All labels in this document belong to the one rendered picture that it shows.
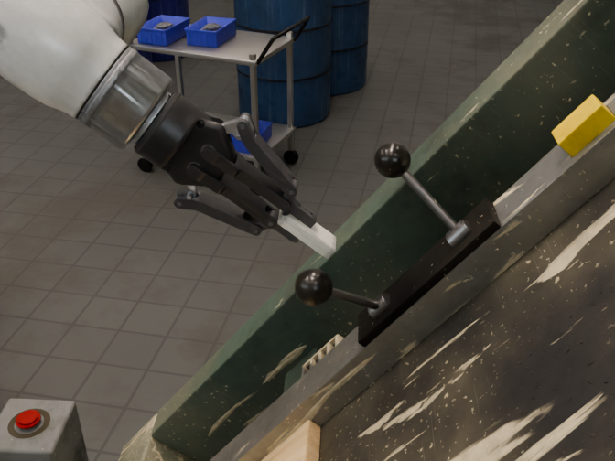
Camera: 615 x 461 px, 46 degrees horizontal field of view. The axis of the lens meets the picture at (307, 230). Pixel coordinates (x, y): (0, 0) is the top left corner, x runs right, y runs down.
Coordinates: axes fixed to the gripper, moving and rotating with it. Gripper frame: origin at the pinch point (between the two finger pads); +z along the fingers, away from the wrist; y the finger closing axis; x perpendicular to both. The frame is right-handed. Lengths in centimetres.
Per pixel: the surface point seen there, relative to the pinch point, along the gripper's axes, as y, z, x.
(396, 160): -12.8, 1.4, 1.0
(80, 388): 167, 20, -123
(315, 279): -1.4, 0.6, 10.4
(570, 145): -25.7, 10.6, 6.0
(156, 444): 57, 12, -16
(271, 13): 80, 10, -366
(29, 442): 67, -5, -13
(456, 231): -12.1, 9.7, 5.1
